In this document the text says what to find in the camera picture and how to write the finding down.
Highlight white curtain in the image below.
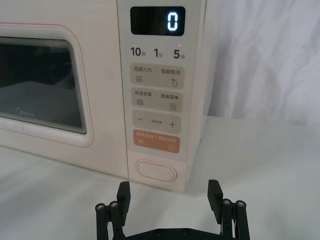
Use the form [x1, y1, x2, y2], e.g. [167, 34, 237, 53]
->
[205, 0, 320, 120]

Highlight oven control panel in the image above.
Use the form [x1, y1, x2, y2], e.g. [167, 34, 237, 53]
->
[116, 0, 201, 187]

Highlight cream microwave oven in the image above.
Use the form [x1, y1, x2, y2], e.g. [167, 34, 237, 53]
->
[0, 0, 219, 194]

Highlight white table cloth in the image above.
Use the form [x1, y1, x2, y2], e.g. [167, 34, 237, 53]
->
[0, 114, 320, 240]

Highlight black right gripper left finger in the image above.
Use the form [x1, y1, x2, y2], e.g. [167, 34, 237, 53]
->
[94, 180, 132, 240]

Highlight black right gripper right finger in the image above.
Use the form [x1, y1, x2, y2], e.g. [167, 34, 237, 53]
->
[206, 179, 251, 240]

